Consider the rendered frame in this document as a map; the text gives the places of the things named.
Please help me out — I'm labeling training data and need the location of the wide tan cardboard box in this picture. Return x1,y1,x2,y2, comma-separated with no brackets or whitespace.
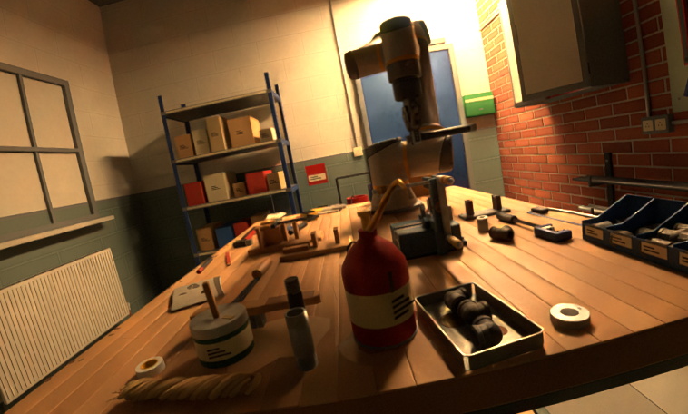
225,115,262,149

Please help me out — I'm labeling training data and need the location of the blue parts bin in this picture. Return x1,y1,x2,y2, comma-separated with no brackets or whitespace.
582,192,688,279

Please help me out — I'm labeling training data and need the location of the black plate with posts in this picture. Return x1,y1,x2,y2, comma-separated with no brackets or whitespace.
457,194,512,222

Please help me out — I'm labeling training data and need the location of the vise screw handle bar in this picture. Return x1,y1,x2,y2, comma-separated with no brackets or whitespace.
408,174,456,189

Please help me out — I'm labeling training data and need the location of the dark blue yoke vise body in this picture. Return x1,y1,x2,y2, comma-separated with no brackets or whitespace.
390,174,467,260

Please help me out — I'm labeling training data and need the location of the grey tin green band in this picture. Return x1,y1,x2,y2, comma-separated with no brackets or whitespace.
189,301,255,370

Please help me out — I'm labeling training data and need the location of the blue steel shelf unit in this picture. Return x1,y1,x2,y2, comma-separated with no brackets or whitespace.
157,72,304,260

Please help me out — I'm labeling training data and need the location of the wooden peg rack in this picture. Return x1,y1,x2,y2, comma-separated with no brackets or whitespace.
247,220,354,262

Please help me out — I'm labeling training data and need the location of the white box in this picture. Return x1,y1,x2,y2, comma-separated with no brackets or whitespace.
202,171,237,203

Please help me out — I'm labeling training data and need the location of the grey pipe nipple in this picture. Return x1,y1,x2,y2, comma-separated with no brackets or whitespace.
284,306,319,372

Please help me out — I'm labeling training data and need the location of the large white tape roll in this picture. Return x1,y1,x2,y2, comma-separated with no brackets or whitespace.
549,302,592,330

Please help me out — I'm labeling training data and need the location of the white radiator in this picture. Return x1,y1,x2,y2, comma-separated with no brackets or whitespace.
0,247,132,405

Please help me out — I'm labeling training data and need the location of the blue box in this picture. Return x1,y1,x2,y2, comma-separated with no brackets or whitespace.
214,224,237,249

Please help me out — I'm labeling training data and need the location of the grey window sill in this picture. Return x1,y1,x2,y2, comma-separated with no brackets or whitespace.
0,214,116,251

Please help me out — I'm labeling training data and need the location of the red handled tool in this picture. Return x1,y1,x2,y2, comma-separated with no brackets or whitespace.
231,228,259,249

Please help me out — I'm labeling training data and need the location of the black tube frame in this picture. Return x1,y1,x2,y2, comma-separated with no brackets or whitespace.
335,172,372,203

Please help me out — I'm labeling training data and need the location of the blue door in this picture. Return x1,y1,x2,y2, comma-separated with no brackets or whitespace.
354,41,472,190

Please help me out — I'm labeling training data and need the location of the wall pipe rack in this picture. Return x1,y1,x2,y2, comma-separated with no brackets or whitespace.
572,152,688,192

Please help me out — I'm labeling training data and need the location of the small white tape roll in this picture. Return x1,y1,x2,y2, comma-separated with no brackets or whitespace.
134,355,167,379

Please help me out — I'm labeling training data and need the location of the yellow handled saw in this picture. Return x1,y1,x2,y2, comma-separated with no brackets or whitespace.
265,203,349,228

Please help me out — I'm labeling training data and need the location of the black metal tray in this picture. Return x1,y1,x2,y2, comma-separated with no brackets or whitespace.
415,282,545,372

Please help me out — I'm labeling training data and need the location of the thin grey wall conduit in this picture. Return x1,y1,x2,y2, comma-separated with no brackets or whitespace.
327,0,359,147

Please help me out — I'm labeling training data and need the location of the white wall socket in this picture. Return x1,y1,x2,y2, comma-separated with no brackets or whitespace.
641,114,673,134

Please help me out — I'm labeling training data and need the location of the black pipe fitting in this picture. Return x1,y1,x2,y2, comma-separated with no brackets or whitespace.
468,314,505,351
443,286,492,323

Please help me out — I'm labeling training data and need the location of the dark metal bar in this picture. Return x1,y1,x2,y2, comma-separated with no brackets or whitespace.
420,123,478,142

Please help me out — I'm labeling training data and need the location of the framed wall board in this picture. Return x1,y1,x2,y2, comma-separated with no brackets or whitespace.
657,0,688,113

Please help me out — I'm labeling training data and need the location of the dark metal wrench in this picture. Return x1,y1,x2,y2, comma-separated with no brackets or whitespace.
530,204,593,219

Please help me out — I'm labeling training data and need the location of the grey framed window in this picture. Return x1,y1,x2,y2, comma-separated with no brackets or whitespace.
0,62,97,224

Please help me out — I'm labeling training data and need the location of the green wall sign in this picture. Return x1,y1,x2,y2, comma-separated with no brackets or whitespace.
462,92,497,119

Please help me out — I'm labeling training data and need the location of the red oil can brass spout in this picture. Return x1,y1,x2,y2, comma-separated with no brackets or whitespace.
340,178,418,352

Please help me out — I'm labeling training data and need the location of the tan hemp rope bundle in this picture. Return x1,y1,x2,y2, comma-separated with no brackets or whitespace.
116,370,264,404

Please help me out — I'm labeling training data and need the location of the dark threaded pipe nipple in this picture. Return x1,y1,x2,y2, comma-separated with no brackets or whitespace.
283,275,307,311

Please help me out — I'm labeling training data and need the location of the wooden rest block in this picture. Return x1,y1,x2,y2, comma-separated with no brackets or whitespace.
244,290,322,320

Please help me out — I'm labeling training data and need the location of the tall tan cardboard box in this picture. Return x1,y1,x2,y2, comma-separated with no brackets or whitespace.
205,114,231,153

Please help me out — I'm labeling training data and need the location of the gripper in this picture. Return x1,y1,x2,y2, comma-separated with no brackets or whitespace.
401,103,429,145

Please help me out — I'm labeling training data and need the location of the grey wall cabinet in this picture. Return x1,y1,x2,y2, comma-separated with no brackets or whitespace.
502,0,631,108

